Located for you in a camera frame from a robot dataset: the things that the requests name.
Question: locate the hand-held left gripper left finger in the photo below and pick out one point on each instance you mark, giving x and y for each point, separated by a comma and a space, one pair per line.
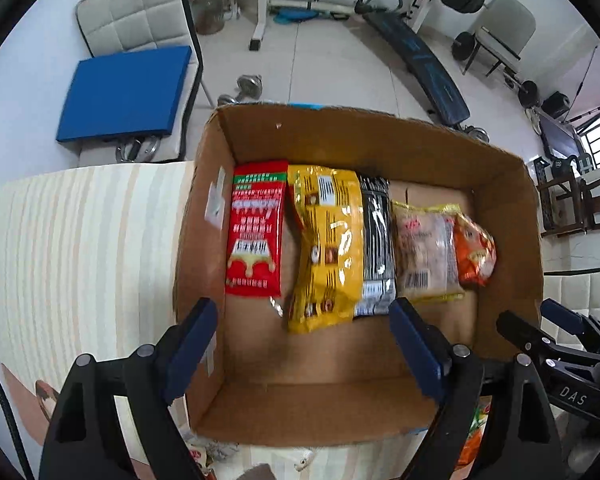
190, 350

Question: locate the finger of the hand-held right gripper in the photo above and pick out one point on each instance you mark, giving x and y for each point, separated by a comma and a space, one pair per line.
522, 334
562, 312

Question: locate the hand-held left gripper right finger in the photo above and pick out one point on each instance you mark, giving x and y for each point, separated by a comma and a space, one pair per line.
417, 350

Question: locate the cardboard box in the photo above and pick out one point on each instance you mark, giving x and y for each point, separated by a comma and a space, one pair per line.
330, 360

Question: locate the clear yellow-edged snack packet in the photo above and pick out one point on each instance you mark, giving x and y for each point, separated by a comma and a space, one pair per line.
425, 255

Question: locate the orange green snack packet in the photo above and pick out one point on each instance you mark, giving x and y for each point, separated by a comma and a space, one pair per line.
472, 435

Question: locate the white red-print snack packet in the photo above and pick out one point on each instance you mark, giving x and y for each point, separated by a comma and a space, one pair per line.
197, 455

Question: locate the black snack packet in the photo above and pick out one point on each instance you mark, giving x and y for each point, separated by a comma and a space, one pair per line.
377, 240

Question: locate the yellow snack packet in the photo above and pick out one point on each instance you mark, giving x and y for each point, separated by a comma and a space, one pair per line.
325, 250

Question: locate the red snack packet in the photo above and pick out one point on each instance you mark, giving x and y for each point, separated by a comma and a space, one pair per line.
255, 230

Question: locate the white padded chair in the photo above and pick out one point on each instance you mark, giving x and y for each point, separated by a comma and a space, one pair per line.
580, 285
135, 15

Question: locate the dark wooden chair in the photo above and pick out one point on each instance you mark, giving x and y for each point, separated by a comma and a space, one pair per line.
565, 195

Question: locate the black treadmill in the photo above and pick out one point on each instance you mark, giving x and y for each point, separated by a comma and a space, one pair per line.
560, 135

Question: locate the metal dumbbell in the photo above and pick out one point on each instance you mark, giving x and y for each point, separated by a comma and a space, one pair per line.
137, 149
242, 87
477, 133

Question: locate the black speaker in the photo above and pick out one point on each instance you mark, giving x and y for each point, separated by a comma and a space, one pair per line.
556, 105

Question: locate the blue cushion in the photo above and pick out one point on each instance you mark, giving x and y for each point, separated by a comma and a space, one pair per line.
125, 92

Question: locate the small barbell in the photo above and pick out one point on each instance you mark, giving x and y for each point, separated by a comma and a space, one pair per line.
464, 46

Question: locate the black sit-up bench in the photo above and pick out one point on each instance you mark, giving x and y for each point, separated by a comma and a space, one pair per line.
425, 60

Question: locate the grey chair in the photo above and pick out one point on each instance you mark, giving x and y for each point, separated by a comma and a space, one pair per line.
505, 25

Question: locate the brown wooden stump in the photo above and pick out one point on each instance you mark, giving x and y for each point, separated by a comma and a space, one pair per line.
209, 12

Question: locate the blue floor item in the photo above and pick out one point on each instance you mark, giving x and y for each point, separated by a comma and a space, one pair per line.
287, 14

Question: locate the white barbell rack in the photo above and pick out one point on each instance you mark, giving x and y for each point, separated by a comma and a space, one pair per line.
260, 5

